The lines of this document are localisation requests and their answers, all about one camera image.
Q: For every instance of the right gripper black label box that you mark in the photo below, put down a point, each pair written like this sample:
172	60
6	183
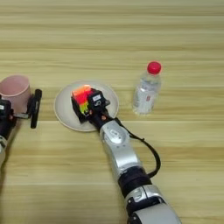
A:
98	101

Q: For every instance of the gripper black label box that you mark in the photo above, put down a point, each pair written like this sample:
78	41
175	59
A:
3	107
98	101

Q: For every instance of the clear bottle red cap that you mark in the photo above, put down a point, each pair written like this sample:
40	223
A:
145	93

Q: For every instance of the colourful puzzle cube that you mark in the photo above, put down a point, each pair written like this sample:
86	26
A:
82	96

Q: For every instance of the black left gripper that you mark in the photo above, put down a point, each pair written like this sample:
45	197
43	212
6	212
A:
7	124

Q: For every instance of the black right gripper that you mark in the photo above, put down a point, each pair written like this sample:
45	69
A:
100	119

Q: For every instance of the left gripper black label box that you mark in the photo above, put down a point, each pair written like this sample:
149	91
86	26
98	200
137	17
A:
3	107

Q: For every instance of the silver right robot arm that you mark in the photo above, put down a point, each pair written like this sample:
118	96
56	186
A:
125	154

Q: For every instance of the pink plastic cup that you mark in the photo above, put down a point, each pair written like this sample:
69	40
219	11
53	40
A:
16	90

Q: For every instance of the cream round plate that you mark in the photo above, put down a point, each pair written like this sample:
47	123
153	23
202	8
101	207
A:
62	110

